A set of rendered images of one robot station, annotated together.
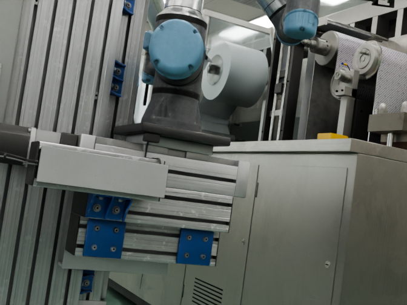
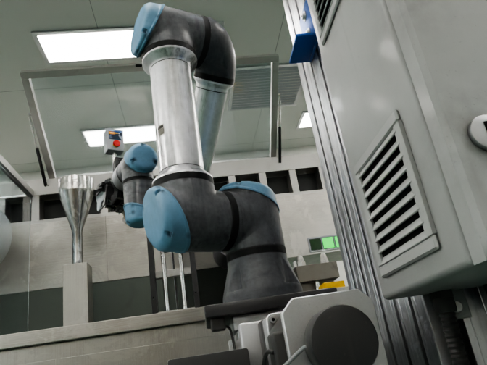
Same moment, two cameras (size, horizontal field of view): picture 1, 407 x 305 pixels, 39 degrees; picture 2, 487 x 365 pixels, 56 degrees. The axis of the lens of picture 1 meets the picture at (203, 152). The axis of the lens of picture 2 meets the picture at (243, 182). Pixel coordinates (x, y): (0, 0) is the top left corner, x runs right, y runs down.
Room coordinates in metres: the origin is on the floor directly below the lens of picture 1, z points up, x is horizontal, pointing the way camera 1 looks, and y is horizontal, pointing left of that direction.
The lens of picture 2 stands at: (1.58, 1.13, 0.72)
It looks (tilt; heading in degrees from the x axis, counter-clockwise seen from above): 21 degrees up; 288
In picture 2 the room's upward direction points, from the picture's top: 9 degrees counter-clockwise
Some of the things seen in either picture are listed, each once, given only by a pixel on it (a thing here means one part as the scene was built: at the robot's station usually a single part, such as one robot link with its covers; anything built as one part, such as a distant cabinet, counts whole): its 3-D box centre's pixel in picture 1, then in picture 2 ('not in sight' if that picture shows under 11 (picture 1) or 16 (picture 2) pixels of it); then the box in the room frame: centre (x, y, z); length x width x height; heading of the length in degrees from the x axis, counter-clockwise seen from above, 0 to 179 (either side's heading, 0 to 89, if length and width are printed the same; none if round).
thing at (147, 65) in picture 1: (155, 69); (146, 203); (2.13, 0.22, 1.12); 0.11 x 0.08 x 0.11; 51
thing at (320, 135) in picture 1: (332, 138); (331, 287); (1.84, -0.40, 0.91); 0.07 x 0.07 x 0.02; 27
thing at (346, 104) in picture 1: (343, 110); not in sight; (2.10, -0.49, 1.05); 0.06 x 0.05 x 0.31; 117
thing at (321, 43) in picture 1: (319, 46); not in sight; (2.30, -0.41, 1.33); 0.06 x 0.06 x 0.06; 27
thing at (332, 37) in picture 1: (349, 55); not in sight; (2.37, -0.55, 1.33); 0.25 x 0.14 x 0.14; 117
